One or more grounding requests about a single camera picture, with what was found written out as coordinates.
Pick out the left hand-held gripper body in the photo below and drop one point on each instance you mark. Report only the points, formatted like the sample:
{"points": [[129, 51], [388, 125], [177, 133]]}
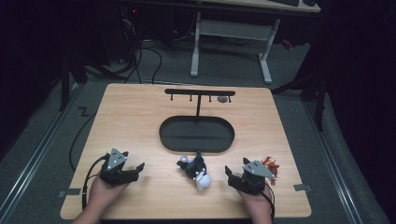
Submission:
{"points": [[115, 174]]}

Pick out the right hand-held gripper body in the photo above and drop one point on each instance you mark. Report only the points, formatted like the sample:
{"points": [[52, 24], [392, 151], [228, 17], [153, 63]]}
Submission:
{"points": [[250, 183]]}

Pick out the black hook stand with tray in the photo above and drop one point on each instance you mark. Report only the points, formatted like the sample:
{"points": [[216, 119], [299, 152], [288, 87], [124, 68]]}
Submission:
{"points": [[186, 133]]}

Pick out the person's right hand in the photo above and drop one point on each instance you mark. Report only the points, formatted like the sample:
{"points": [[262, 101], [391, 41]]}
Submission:
{"points": [[260, 203]]}

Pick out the person's left hand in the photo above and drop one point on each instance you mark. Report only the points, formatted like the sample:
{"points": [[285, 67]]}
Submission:
{"points": [[104, 194]]}

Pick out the grey tape piece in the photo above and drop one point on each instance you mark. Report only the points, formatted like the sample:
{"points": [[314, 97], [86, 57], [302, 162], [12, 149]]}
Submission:
{"points": [[302, 187], [70, 192]]}

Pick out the grey round disc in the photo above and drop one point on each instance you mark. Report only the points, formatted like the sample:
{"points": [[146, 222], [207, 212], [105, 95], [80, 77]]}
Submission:
{"points": [[222, 99]]}

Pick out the black metal stand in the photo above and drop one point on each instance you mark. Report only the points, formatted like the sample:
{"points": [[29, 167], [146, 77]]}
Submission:
{"points": [[320, 102], [64, 84]]}

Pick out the black computer tower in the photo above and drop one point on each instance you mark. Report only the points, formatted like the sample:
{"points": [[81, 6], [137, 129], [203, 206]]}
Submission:
{"points": [[127, 31]]}

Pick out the small red object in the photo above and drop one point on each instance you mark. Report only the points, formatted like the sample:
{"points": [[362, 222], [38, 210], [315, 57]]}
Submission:
{"points": [[286, 44]]}

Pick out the white-legged desk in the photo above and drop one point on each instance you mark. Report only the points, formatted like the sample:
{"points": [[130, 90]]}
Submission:
{"points": [[233, 29]]}

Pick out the metal floor rail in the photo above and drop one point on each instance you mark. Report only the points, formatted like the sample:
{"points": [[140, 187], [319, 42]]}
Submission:
{"points": [[333, 168], [34, 149]]}

